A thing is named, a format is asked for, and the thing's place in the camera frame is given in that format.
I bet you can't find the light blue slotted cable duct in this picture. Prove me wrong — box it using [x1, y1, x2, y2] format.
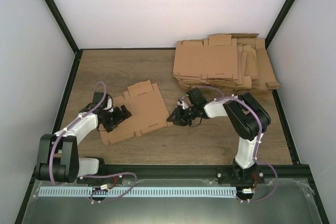
[38, 186, 237, 198]

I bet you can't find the cardboard box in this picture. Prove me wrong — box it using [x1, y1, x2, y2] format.
[100, 80, 172, 145]

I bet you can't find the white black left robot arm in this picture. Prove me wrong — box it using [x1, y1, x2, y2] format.
[34, 92, 132, 184]

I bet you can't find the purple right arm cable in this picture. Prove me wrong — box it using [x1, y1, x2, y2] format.
[183, 86, 278, 204]

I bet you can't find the grey metal front plate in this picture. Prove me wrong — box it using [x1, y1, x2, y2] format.
[23, 179, 322, 223]

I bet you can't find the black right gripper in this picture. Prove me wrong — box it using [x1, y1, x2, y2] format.
[167, 105, 198, 127]

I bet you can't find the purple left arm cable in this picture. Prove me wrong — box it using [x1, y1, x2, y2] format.
[48, 81, 139, 205]

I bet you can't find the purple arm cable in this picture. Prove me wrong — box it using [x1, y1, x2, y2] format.
[48, 81, 139, 205]
[183, 86, 278, 204]

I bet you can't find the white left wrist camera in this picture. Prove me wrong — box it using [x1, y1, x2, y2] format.
[104, 98, 113, 111]

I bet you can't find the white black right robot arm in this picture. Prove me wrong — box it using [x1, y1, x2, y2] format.
[167, 86, 271, 184]

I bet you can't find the stack of flat cardboard blanks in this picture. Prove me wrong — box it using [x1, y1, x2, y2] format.
[173, 34, 280, 91]

